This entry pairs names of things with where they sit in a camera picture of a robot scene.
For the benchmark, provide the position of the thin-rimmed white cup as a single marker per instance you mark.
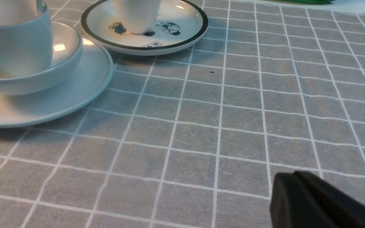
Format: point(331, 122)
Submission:
point(25, 37)

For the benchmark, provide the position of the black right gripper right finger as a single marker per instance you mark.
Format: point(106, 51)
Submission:
point(345, 211)

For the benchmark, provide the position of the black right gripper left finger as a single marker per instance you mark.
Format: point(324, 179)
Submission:
point(293, 206)

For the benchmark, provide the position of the grey checked tablecloth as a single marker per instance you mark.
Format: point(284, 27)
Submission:
point(195, 138)

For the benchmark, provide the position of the large thin-rimmed white plate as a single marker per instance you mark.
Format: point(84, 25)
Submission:
point(84, 84)

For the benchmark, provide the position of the black-rimmed white cup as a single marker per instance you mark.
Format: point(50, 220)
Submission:
point(135, 16)

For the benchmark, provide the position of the thin-rimmed white bowl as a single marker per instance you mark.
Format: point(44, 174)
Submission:
point(67, 48)

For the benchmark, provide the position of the black-rimmed cartoon plate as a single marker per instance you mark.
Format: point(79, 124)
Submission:
point(179, 25)

